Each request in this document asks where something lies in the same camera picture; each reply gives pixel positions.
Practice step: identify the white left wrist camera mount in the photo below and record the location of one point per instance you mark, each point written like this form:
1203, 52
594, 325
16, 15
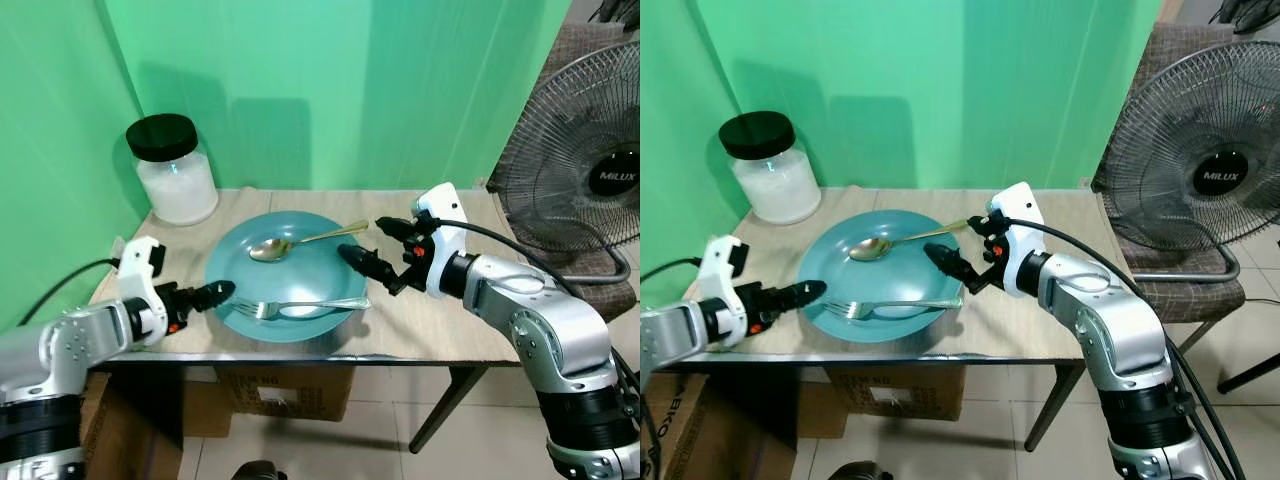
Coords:
145, 262
728, 260

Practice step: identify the silver fork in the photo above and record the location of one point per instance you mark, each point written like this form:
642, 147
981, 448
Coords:
850, 308
260, 309

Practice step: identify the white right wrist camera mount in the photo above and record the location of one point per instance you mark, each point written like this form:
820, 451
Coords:
440, 205
1015, 205

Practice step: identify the green backdrop screen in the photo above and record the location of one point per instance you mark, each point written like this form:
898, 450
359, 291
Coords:
950, 80
350, 80

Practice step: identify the black electric fan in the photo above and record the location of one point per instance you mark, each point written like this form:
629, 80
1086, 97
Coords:
612, 178
1220, 178

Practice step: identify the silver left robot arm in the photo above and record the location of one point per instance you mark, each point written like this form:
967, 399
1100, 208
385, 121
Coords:
670, 335
60, 345

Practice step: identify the large printed cardboard box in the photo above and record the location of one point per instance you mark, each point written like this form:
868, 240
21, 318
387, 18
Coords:
120, 430
700, 430

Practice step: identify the black tangled object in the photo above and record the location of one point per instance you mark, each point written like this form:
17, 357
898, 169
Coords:
1250, 12
618, 12

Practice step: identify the black table leg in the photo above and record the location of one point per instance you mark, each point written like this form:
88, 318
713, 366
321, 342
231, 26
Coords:
445, 410
1052, 410

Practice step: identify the brown wicker chair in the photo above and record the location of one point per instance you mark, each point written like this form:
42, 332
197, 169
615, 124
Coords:
1165, 45
570, 40

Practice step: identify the black metal bar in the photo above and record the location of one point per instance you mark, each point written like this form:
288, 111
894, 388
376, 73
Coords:
1250, 372

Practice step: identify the plain small cardboard box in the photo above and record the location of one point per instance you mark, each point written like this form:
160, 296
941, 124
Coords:
798, 405
205, 405

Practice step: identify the cardboard box with white label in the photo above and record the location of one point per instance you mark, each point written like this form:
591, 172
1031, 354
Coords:
290, 385
900, 385

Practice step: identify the gold spoon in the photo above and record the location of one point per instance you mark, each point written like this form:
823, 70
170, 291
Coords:
868, 249
268, 250

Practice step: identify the teal round plate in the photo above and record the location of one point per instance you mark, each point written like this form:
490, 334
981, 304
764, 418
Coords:
825, 270
230, 270

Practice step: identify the black robot foot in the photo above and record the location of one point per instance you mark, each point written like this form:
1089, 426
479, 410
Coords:
853, 470
258, 470

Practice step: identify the glass jar with black lid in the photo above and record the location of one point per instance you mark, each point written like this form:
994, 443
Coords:
775, 185
178, 185

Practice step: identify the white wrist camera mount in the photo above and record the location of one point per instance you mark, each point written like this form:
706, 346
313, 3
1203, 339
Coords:
1015, 205
440, 205
728, 260
145, 262

